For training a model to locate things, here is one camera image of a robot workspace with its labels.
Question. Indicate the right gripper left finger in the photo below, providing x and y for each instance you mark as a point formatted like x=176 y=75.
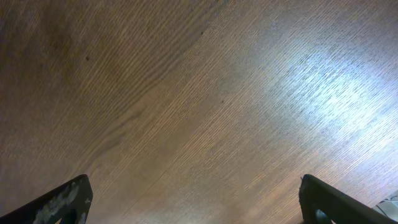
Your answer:
x=68 y=203

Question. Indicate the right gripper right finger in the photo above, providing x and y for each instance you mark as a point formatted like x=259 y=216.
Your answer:
x=322 y=203

